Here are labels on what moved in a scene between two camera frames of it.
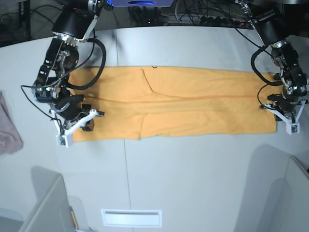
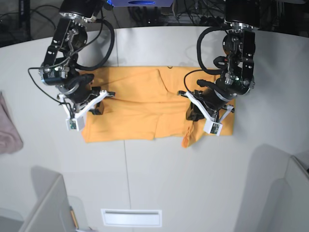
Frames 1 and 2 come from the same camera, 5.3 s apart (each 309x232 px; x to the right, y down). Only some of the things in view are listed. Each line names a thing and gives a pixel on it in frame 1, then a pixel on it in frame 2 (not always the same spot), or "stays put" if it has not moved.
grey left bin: [52, 212] stays put
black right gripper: [287, 104] → [212, 101]
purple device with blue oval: [140, 3] stays put
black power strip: [217, 21] stays put
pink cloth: [11, 141] stays put
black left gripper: [69, 106] → [78, 89]
